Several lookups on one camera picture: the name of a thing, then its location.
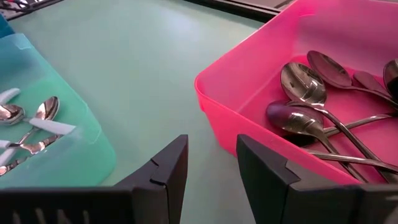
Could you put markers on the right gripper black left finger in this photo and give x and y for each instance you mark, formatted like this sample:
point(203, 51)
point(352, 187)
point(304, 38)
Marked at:
point(168, 193)

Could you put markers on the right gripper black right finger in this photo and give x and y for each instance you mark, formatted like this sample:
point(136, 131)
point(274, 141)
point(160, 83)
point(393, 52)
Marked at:
point(267, 186)

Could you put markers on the silver metal spoon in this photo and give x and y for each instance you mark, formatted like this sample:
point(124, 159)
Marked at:
point(367, 119)
point(329, 70)
point(392, 77)
point(348, 158)
point(292, 119)
point(301, 82)

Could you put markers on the translucent teal plastic bin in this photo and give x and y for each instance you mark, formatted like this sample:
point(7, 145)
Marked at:
point(77, 161)

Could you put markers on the pink plastic bin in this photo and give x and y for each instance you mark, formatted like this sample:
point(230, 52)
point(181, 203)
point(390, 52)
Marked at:
point(248, 77)

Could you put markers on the blue plastic bin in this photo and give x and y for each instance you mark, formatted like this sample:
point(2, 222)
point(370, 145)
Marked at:
point(4, 28)

